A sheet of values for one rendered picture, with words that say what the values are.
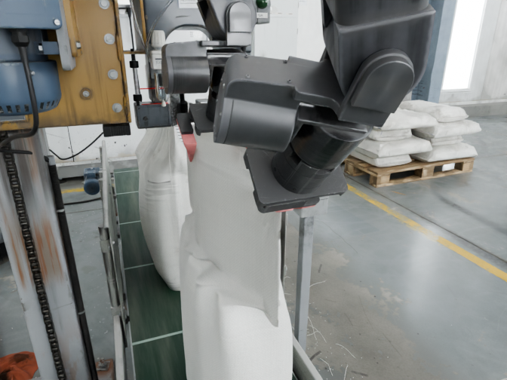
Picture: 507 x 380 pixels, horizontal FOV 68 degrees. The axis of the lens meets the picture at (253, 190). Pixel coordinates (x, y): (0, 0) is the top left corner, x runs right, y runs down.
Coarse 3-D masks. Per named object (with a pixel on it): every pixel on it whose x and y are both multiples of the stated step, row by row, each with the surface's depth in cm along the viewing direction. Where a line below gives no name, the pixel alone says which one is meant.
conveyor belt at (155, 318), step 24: (120, 192) 222; (120, 216) 191; (144, 240) 168; (144, 264) 149; (144, 288) 135; (168, 288) 135; (144, 312) 122; (168, 312) 122; (144, 336) 112; (168, 336) 112; (144, 360) 104; (168, 360) 104
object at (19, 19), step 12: (0, 0) 50; (12, 0) 51; (24, 0) 52; (36, 0) 53; (48, 0) 54; (0, 12) 50; (12, 12) 51; (24, 12) 52; (36, 12) 53; (48, 12) 55; (0, 24) 51; (12, 24) 52; (24, 24) 53; (36, 24) 54; (48, 24) 55; (60, 24) 56; (12, 36) 55; (24, 36) 55
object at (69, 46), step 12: (60, 0) 60; (72, 0) 70; (60, 12) 58; (72, 12) 70; (72, 24) 65; (60, 36) 59; (72, 36) 66; (36, 48) 62; (48, 48) 60; (60, 48) 60; (72, 48) 66; (72, 60) 68
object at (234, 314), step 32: (192, 160) 67; (224, 160) 75; (192, 192) 73; (224, 192) 59; (192, 224) 85; (224, 224) 61; (256, 224) 54; (192, 256) 72; (224, 256) 63; (256, 256) 55; (192, 288) 71; (224, 288) 62; (256, 288) 57; (192, 320) 72; (224, 320) 59; (256, 320) 61; (288, 320) 63; (192, 352) 74; (224, 352) 60; (256, 352) 61; (288, 352) 64
